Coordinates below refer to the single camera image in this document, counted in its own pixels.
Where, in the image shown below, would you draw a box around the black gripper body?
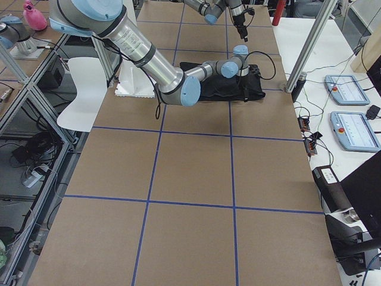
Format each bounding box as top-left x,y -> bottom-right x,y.
232,13 -> 246,32
239,76 -> 249,92

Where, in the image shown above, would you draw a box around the black printed t-shirt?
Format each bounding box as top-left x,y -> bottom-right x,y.
199,64 -> 266,102

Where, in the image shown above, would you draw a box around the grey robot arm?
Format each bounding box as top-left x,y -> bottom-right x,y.
49,1 -> 248,107
183,0 -> 255,42

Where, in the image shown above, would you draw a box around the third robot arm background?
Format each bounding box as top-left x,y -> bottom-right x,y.
1,14 -> 43,60

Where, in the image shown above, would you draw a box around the red cylinder bottle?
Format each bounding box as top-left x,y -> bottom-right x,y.
272,0 -> 286,26

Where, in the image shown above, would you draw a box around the blue tape grid lines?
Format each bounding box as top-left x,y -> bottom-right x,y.
64,2 -> 325,286

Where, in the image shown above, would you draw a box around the black water bottle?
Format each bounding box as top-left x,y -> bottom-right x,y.
291,71 -> 307,103

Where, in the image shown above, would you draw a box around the orange electronics board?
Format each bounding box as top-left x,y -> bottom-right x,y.
298,117 -> 310,132

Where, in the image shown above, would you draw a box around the far teach pendant tablet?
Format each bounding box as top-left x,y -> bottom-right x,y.
324,74 -> 370,106

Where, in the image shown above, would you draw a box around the teach pendant tablet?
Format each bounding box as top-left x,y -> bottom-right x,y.
324,74 -> 370,106
330,111 -> 380,153

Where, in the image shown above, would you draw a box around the near teach pendant tablet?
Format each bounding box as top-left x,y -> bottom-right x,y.
330,111 -> 380,153

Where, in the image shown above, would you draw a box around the white plastic chair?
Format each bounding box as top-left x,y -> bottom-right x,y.
57,57 -> 107,132

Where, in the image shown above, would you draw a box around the black monitor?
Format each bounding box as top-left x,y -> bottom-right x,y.
341,152 -> 381,238

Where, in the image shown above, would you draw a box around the pink plush toy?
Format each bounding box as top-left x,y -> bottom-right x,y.
23,1 -> 47,31

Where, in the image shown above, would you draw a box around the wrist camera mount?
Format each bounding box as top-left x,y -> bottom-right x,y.
249,64 -> 261,78
243,7 -> 255,16

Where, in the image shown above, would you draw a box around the aluminium frame post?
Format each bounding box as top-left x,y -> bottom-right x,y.
285,0 -> 337,93

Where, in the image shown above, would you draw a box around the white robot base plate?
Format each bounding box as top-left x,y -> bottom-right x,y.
115,60 -> 155,98

